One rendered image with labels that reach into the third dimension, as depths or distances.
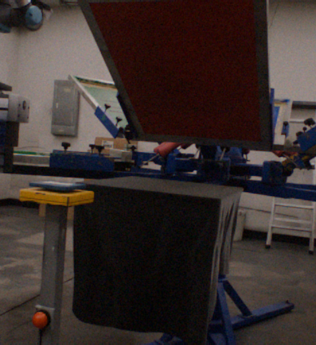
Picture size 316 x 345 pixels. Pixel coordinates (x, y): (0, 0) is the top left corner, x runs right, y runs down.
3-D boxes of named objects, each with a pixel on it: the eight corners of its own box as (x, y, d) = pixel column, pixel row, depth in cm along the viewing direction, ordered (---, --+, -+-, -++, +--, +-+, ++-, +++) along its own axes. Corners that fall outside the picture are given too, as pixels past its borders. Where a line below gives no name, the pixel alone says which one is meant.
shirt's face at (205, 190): (217, 199, 123) (218, 198, 123) (75, 183, 136) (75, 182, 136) (241, 189, 168) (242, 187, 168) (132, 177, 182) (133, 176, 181)
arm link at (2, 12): (8, 28, 180) (10, 1, 179) (-13, 29, 185) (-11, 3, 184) (21, 33, 187) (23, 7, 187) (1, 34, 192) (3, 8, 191)
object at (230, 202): (208, 347, 126) (222, 197, 124) (195, 344, 127) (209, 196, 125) (233, 298, 170) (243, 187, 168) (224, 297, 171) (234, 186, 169)
